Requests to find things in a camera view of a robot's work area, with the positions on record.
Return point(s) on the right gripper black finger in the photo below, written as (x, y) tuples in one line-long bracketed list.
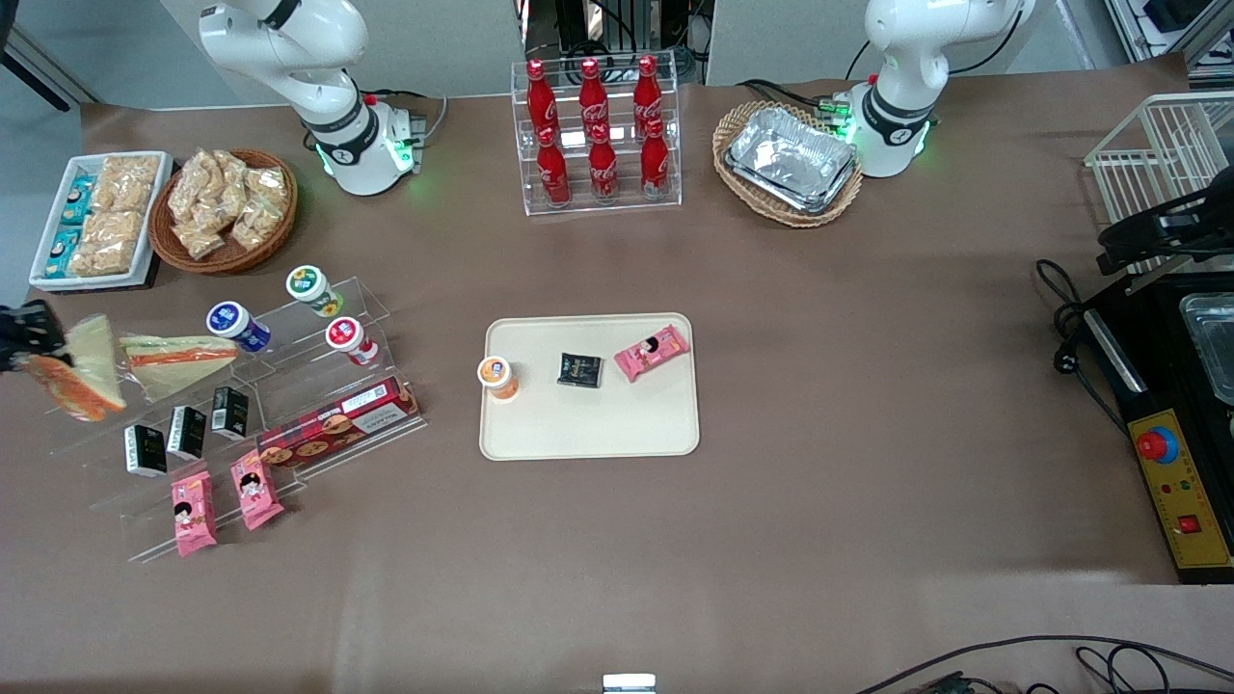
[(8, 347), (43, 328)]

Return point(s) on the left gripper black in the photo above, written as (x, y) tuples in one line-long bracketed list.
[(1149, 231)]

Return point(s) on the triangle sandwich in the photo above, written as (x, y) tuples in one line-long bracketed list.
[(92, 371), (174, 366)]

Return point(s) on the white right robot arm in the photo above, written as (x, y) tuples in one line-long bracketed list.
[(328, 58)]

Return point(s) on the white rectangular snack tray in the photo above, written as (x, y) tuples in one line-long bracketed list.
[(87, 282)]

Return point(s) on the beige plastic tray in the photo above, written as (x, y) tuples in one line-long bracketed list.
[(578, 429)]

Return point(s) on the silver metal lever bar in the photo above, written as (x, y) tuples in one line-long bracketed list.
[(1152, 280)]

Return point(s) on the small blue snack packet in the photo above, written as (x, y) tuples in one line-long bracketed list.
[(63, 253), (77, 200)]

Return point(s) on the rice cracker pack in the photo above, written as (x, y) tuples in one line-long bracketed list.
[(125, 181), (108, 243)]

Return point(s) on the steel food container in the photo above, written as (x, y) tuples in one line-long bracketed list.
[(1215, 347)]

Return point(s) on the black sealing machine yellow panel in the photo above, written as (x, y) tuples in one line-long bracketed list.
[(1157, 386)]

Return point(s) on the small black snack box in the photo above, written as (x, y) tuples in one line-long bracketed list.
[(229, 413), (186, 432), (579, 371), (145, 451)]

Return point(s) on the clear bag of puffed snacks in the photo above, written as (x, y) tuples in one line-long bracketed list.
[(234, 172), (268, 185), (201, 241), (193, 188), (254, 224)]

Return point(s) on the red emergency stop button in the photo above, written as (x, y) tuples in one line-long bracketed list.
[(1155, 444)]

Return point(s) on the blue cap yogurt bottle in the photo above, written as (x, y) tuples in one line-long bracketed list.
[(236, 325)]

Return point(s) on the brown wicker basket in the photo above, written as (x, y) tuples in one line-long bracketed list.
[(231, 260)]

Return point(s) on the pink snack packet with face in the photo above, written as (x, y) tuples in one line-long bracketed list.
[(256, 490), (651, 353), (193, 511)]

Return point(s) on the green cap yogurt bottle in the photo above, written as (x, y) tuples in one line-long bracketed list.
[(313, 289)]

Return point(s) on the clear acrylic stepped shelf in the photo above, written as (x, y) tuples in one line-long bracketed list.
[(318, 395)]

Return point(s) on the red cap yogurt bottle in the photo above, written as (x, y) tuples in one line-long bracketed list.
[(349, 339)]

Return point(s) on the red cookie box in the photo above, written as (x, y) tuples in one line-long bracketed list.
[(337, 422)]

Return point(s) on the light wicker basket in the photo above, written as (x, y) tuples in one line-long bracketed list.
[(791, 217)]

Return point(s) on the stack of foil trays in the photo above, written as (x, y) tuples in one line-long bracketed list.
[(791, 159)]

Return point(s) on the orange lidded cup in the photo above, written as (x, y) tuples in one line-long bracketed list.
[(496, 376)]

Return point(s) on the clear acrylic bottle rack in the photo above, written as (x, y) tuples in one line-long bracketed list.
[(665, 145)]

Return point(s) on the red cola bottle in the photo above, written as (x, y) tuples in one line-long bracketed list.
[(553, 173), (647, 96), (603, 172), (593, 99), (655, 166), (541, 101)]

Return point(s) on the black background equipment rack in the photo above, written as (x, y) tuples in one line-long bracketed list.
[(617, 24)]

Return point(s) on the small silver metal block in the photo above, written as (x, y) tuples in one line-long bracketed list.
[(629, 683)]

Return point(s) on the aluminium frame structure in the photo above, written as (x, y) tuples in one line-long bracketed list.
[(1176, 24)]

